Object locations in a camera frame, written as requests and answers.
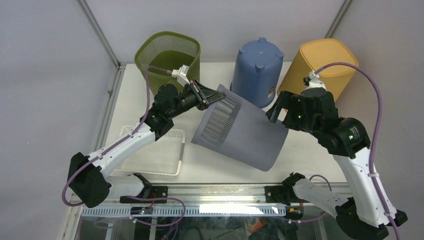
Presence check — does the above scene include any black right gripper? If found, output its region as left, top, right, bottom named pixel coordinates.
left=265, top=89, right=319, bottom=137

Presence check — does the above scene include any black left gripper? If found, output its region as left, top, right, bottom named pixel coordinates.
left=167, top=78, right=226, bottom=119

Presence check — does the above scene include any dark grey basket liner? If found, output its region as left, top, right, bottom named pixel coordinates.
left=191, top=84, right=289, bottom=172

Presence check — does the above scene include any blue plastic bucket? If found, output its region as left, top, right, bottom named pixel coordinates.
left=230, top=37, right=284, bottom=108

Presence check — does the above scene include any olive green ribbed basket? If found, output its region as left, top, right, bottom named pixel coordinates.
left=134, top=31, right=201, bottom=95

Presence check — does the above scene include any yellow ribbed basket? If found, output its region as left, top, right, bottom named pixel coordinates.
left=277, top=38, right=360, bottom=103

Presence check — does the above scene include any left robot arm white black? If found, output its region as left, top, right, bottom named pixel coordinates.
left=62, top=79, right=226, bottom=208

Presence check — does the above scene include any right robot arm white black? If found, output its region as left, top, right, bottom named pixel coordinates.
left=266, top=87, right=408, bottom=240

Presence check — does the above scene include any white perforated plastic tray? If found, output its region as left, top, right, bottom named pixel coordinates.
left=112, top=128, right=186, bottom=178

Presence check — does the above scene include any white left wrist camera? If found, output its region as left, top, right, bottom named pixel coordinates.
left=171, top=64, right=190, bottom=87

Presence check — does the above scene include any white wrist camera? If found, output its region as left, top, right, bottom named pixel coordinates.
left=171, top=64, right=190, bottom=87
left=303, top=70, right=327, bottom=90

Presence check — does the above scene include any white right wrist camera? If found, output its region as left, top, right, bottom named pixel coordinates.
left=303, top=70, right=327, bottom=90

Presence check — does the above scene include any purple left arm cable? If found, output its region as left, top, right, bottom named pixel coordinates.
left=61, top=65, right=174, bottom=208

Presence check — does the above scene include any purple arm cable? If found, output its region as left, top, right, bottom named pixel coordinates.
left=314, top=61, right=402, bottom=240
left=61, top=65, right=174, bottom=208

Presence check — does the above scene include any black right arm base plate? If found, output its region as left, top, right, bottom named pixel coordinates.
left=264, top=185, right=301, bottom=206

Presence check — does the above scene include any aluminium frame rail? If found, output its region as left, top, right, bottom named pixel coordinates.
left=69, top=182, right=349, bottom=207

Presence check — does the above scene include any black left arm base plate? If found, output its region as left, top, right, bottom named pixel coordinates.
left=119, top=185, right=169, bottom=204

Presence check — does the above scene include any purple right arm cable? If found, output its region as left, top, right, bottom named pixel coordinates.
left=314, top=61, right=402, bottom=240

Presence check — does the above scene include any white slotted cable duct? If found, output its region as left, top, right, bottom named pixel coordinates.
left=81, top=203, right=286, bottom=218

